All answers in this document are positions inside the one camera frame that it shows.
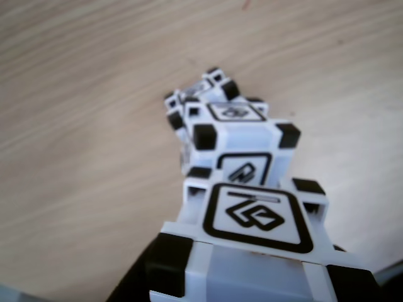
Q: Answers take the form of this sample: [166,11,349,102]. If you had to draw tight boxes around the white cube layered squares glyph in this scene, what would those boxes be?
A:
[147,179,378,302]

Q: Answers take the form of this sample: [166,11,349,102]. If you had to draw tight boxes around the white cube lightning glyph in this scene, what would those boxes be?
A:
[181,97,302,189]

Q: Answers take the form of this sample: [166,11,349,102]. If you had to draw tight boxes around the white cube crossed glyph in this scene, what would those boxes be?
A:
[163,66,242,133]

